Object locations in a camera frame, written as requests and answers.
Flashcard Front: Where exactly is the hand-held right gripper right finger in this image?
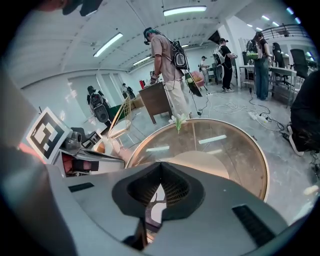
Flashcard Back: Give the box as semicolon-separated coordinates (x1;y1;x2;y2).
144;161;291;256

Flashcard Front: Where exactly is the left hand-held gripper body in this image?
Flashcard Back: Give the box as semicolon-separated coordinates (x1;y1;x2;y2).
26;106;104;178

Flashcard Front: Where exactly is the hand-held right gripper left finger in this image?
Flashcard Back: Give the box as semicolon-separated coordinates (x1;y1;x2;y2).
46;161;163;256

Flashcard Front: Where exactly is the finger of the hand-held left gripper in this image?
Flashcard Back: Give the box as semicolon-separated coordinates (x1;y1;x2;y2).
74;150;126;169

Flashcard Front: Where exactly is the round glass side table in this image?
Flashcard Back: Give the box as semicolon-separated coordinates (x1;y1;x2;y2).
124;117;271;204

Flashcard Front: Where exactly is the cardboard box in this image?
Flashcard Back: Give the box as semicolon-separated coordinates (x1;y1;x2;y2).
129;96;145;110

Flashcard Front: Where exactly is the dark wooden desk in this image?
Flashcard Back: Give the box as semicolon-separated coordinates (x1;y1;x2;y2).
138;81;174;125

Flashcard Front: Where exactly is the white artificial flower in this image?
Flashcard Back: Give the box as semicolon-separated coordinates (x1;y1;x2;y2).
168;112;191;135

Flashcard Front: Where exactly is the ceiling tube light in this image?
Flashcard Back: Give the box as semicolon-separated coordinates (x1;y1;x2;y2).
162;6;208;17
93;32;124;58
132;56;152;67

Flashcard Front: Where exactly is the white power strip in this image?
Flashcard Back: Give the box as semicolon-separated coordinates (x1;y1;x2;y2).
247;111;269;125

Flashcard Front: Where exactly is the pink chair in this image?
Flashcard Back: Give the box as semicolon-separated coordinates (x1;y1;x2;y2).
191;71;205;89

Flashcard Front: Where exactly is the white work desk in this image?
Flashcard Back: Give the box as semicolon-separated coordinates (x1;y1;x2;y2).
238;64;299;106

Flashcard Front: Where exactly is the black metal railing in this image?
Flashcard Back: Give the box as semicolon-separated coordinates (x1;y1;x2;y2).
259;23;309;41

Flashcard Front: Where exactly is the gold wire chair white cushion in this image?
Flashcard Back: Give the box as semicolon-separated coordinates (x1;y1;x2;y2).
107;94;133;141

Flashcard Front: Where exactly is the black power cable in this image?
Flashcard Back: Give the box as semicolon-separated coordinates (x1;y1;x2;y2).
259;111;291;141

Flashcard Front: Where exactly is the white coiled cable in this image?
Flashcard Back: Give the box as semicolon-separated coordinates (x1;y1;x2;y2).
214;101;251;114

